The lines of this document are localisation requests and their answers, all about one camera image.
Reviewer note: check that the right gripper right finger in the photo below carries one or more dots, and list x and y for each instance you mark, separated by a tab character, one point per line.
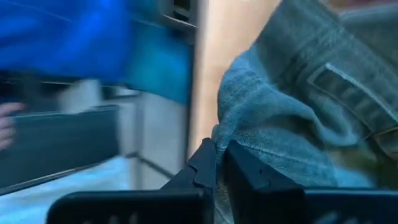
248	186

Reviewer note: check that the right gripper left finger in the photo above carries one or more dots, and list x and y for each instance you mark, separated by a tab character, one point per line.
199	174

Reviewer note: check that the blue denim jeans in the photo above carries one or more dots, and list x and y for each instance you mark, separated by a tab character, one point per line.
280	109

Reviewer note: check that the grey desk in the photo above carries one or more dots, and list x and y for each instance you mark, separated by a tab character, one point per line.
62	146

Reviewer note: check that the person's hand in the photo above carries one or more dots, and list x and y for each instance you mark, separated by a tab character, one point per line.
7	124

